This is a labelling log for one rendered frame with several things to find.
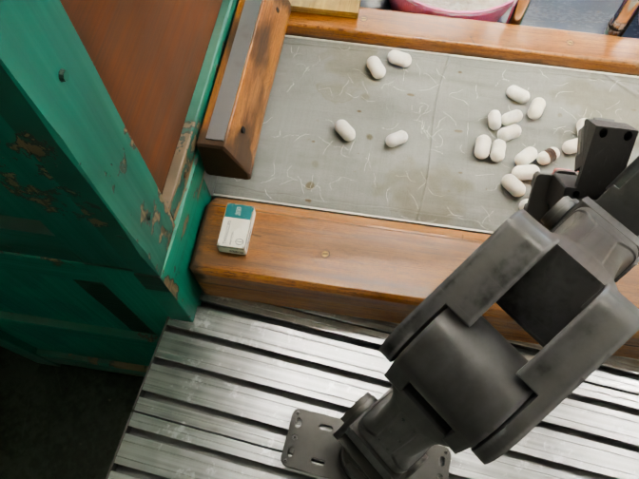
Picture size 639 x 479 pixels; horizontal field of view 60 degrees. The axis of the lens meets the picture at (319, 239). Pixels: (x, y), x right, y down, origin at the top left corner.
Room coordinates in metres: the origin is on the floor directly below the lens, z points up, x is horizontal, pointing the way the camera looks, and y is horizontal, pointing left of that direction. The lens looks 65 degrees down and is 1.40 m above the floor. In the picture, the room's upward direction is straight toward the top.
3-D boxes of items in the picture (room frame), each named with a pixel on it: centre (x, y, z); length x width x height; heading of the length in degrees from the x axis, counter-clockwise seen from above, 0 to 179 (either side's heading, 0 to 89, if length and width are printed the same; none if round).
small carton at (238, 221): (0.30, 0.10, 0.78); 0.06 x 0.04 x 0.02; 171
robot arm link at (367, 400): (0.05, -0.06, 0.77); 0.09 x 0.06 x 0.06; 41
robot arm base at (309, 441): (0.04, -0.06, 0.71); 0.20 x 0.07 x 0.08; 76
